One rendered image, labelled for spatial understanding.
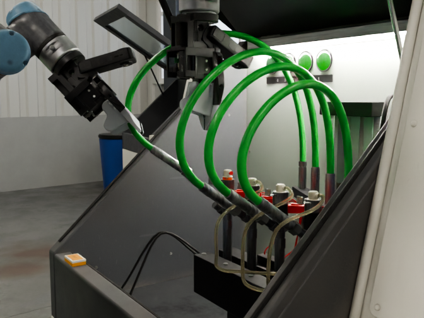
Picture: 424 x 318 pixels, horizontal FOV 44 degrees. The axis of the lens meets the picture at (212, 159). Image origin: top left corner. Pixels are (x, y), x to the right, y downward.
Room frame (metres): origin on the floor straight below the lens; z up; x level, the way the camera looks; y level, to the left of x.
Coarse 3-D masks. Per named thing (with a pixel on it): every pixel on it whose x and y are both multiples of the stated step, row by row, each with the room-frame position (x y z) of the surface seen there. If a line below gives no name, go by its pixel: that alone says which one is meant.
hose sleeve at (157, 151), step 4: (152, 148) 1.08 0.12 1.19; (156, 148) 1.08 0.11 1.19; (152, 152) 1.08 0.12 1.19; (156, 152) 1.08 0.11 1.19; (160, 152) 1.08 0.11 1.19; (164, 152) 1.09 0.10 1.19; (156, 156) 1.09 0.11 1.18; (160, 156) 1.08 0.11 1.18; (164, 156) 1.08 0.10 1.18; (168, 156) 1.09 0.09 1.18; (164, 160) 1.09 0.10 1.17; (168, 160) 1.09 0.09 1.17; (172, 160) 1.09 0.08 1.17; (176, 160) 1.09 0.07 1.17; (168, 164) 1.09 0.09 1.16; (172, 164) 1.09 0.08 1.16; (176, 164) 1.09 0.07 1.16; (176, 168) 1.09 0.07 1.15; (180, 168) 1.09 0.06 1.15; (180, 172) 1.10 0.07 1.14
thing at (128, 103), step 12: (240, 36) 1.12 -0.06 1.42; (252, 36) 1.12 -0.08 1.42; (168, 48) 1.09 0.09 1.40; (156, 60) 1.08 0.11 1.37; (276, 60) 1.13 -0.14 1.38; (144, 72) 1.08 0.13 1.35; (288, 72) 1.14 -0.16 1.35; (132, 84) 1.07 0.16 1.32; (288, 84) 1.14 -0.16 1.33; (132, 96) 1.08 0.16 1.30; (300, 108) 1.14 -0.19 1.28; (300, 120) 1.14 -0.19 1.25; (132, 132) 1.07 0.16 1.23; (300, 132) 1.14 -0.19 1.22; (144, 144) 1.08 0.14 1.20; (300, 144) 1.14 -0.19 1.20; (300, 156) 1.14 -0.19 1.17
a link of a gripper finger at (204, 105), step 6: (210, 84) 0.99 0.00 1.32; (204, 90) 0.99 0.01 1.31; (210, 90) 0.99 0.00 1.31; (204, 96) 0.99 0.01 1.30; (210, 96) 0.99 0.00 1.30; (198, 102) 0.98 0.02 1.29; (204, 102) 0.99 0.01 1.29; (210, 102) 0.99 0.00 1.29; (198, 108) 0.98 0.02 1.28; (204, 108) 0.99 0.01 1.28; (210, 108) 0.99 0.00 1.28; (216, 108) 0.99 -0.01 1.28; (204, 114) 0.99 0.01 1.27; (210, 114) 0.99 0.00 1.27; (204, 120) 1.01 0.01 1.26; (210, 120) 1.00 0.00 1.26; (204, 126) 1.01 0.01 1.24
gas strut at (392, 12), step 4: (388, 0) 0.81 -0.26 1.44; (392, 0) 0.81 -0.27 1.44; (388, 4) 0.81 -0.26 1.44; (392, 4) 0.81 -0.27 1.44; (392, 8) 0.81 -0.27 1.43; (392, 12) 0.81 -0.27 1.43; (392, 16) 0.82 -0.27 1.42; (392, 20) 0.82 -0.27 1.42; (396, 20) 0.82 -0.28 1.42; (392, 24) 0.82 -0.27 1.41; (396, 24) 0.82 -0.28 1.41; (396, 28) 0.82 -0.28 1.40; (396, 32) 0.82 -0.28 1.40; (396, 36) 0.83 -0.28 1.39; (400, 36) 0.83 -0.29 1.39; (396, 40) 0.83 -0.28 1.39; (400, 40) 0.83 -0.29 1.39; (396, 44) 0.83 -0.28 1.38; (400, 44) 0.83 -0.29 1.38; (400, 48) 0.83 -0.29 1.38; (400, 52) 0.83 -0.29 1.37; (400, 56) 0.84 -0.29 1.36
